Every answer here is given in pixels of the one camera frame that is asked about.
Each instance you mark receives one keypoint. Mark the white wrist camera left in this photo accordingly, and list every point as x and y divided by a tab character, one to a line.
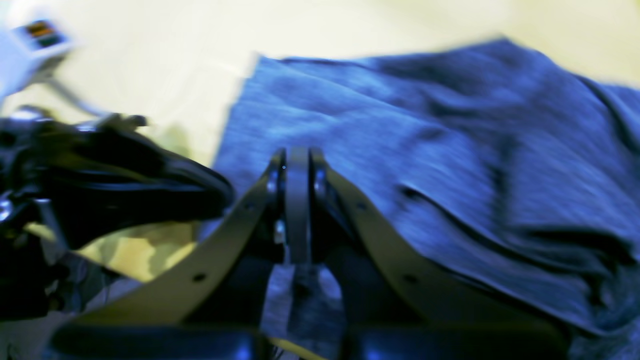
31	54

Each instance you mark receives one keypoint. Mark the grey long sleeve shirt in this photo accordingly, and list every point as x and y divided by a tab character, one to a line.
489	159

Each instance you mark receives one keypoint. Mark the yellow table cloth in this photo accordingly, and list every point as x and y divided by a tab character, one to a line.
183	63

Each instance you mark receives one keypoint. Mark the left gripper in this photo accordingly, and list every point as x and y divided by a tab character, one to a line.
84	184

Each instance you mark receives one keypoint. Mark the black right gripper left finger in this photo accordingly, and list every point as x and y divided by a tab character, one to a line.
209	306

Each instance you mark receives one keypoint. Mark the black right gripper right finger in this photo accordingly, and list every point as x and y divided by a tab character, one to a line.
399	305

